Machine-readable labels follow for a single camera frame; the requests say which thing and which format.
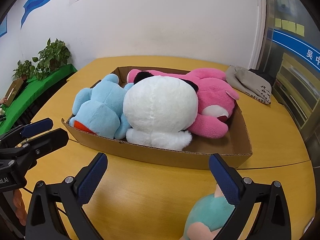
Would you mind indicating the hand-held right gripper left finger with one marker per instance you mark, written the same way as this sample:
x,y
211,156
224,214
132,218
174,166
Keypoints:
x,y
91,180

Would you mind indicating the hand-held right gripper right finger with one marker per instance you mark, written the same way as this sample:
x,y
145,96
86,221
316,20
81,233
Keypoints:
x,y
225,180

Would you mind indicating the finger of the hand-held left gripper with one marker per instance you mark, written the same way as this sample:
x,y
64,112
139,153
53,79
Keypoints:
x,y
50,138
37,127

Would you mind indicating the teal and peach plush toy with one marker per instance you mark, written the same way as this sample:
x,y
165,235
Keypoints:
x,y
205,210

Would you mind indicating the blue bear plush toy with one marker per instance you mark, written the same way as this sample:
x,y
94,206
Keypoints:
x,y
100,110

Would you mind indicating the cardboard box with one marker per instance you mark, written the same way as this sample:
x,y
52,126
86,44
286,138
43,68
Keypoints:
x,y
162,155

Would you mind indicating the pink bear plush toy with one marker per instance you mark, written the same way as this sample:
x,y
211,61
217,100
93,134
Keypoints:
x,y
212,92

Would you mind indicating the white panda plush toy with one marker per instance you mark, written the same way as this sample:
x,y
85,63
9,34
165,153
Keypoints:
x,y
160,105

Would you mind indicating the person's left hand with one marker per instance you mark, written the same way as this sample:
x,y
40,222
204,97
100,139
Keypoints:
x,y
19,205

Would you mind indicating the tan cardboard carton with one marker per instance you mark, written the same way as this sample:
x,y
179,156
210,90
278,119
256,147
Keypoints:
x,y
13,90

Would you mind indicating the green table cloth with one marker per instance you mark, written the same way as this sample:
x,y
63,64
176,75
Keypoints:
x,y
50,76

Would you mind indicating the small potted green plant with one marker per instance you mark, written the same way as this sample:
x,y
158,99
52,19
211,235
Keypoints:
x,y
23,70

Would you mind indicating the large potted green plant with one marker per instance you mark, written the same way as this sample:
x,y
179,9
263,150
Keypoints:
x,y
53,55

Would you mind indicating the grey cloth bag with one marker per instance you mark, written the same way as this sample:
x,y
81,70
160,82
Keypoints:
x,y
240,80

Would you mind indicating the cream shelf unit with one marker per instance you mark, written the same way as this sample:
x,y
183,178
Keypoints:
x,y
295,85

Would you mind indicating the blue window banner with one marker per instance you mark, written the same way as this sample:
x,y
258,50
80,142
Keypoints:
x,y
295,43

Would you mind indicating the yellow sticky note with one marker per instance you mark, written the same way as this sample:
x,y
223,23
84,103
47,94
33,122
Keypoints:
x,y
278,23
300,29
292,26
285,25

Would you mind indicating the blue wall poster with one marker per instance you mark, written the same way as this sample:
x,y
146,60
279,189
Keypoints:
x,y
2,26

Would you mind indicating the blue wave wall decal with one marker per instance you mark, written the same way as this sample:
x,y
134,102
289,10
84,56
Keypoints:
x,y
35,0

